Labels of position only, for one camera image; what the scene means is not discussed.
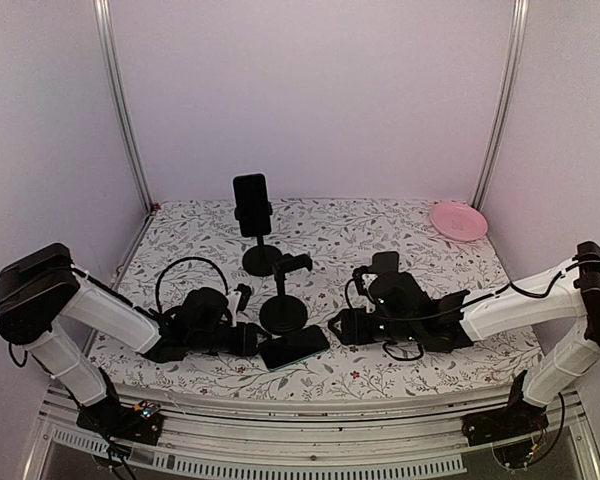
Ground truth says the floral table mat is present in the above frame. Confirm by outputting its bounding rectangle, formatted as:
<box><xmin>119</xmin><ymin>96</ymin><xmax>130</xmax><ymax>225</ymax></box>
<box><xmin>89</xmin><ymin>199</ymin><xmax>542</xmax><ymax>401</ymax></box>

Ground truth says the black phone stand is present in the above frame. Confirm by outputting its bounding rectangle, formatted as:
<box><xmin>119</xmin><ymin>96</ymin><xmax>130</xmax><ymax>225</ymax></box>
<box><xmin>259</xmin><ymin>254</ymin><xmax>313</xmax><ymax>336</ymax></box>
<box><xmin>234</xmin><ymin>202</ymin><xmax>282</xmax><ymax>277</ymax></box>

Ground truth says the aluminium frame post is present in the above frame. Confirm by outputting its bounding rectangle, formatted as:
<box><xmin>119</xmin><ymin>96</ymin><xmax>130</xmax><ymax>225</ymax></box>
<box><xmin>471</xmin><ymin>0</ymin><xmax>530</xmax><ymax>211</ymax></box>
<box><xmin>93</xmin><ymin>0</ymin><xmax>154</xmax><ymax>213</ymax></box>

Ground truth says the right aluminium frame post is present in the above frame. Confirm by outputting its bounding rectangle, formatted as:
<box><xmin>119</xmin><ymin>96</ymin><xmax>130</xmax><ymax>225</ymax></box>
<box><xmin>471</xmin><ymin>0</ymin><xmax>530</xmax><ymax>211</ymax></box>

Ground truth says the pink plate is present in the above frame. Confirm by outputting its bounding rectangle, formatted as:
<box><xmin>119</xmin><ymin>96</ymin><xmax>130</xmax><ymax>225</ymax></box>
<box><xmin>429</xmin><ymin>202</ymin><xmax>488</xmax><ymax>242</ymax></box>

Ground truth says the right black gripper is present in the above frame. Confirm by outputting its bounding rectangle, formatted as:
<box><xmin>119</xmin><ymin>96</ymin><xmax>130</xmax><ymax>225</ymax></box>
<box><xmin>329</xmin><ymin>306</ymin><xmax>420</xmax><ymax>345</ymax></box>

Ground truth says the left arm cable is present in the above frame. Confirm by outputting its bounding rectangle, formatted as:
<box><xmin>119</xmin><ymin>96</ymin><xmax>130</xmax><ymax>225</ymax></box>
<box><xmin>155</xmin><ymin>255</ymin><xmax>231</xmax><ymax>321</ymax></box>

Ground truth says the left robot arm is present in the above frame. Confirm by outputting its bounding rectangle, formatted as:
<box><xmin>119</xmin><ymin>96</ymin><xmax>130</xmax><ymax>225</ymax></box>
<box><xmin>0</xmin><ymin>243</ymin><xmax>271</xmax><ymax>434</ymax></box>

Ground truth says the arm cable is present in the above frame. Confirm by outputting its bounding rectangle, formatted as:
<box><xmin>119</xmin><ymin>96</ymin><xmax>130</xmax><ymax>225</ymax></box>
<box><xmin>155</xmin><ymin>255</ymin><xmax>231</xmax><ymax>321</ymax></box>
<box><xmin>344</xmin><ymin>254</ymin><xmax>596</xmax><ymax>361</ymax></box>

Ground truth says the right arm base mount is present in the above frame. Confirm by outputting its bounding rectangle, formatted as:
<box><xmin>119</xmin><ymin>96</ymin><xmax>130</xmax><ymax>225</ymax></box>
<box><xmin>461</xmin><ymin>371</ymin><xmax>549</xmax><ymax>446</ymax></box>

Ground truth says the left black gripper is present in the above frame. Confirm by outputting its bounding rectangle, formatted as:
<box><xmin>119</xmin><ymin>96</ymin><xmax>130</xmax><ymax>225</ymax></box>
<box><xmin>189</xmin><ymin>322</ymin><xmax>273</xmax><ymax>358</ymax></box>

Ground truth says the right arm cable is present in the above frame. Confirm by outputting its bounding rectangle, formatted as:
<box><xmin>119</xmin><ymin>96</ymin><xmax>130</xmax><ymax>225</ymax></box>
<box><xmin>344</xmin><ymin>254</ymin><xmax>596</xmax><ymax>361</ymax></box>

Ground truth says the black phone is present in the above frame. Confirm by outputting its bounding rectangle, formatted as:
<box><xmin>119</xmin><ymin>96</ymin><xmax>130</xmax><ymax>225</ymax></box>
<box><xmin>232</xmin><ymin>173</ymin><xmax>272</xmax><ymax>238</ymax></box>
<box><xmin>260</xmin><ymin>325</ymin><xmax>330</xmax><ymax>371</ymax></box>

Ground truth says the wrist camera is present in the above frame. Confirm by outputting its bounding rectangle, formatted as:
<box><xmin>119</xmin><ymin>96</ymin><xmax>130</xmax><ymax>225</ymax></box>
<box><xmin>352</xmin><ymin>266</ymin><xmax>377</xmax><ymax>298</ymax></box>
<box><xmin>227</xmin><ymin>284</ymin><xmax>252</xmax><ymax>326</ymax></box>

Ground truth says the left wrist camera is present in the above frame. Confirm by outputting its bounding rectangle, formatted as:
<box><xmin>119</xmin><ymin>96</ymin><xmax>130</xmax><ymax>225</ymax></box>
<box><xmin>227</xmin><ymin>284</ymin><xmax>252</xmax><ymax>326</ymax></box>

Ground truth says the small black charging stand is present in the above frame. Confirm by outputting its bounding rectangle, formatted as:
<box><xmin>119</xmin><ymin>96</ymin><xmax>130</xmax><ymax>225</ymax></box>
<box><xmin>369</xmin><ymin>251</ymin><xmax>400</xmax><ymax>275</ymax></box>

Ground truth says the left aluminium frame post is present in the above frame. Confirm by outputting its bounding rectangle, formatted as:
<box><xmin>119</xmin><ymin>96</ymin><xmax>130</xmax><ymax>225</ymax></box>
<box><xmin>93</xmin><ymin>0</ymin><xmax>154</xmax><ymax>213</ymax></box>

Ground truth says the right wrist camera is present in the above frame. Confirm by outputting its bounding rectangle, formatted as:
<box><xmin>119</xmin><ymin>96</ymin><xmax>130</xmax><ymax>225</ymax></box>
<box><xmin>352</xmin><ymin>266</ymin><xmax>377</xmax><ymax>298</ymax></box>

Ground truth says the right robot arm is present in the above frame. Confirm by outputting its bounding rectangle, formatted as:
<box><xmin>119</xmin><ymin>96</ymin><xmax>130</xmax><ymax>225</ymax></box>
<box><xmin>328</xmin><ymin>241</ymin><xmax>600</xmax><ymax>436</ymax></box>

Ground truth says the front aluminium rail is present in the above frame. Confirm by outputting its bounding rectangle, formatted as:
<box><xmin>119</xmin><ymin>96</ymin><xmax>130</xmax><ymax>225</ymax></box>
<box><xmin>22</xmin><ymin>387</ymin><xmax>600</xmax><ymax>480</ymax></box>

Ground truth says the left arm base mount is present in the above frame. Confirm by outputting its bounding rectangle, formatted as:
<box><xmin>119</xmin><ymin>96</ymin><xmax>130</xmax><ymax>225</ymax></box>
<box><xmin>77</xmin><ymin>381</ymin><xmax>165</xmax><ymax>446</ymax></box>

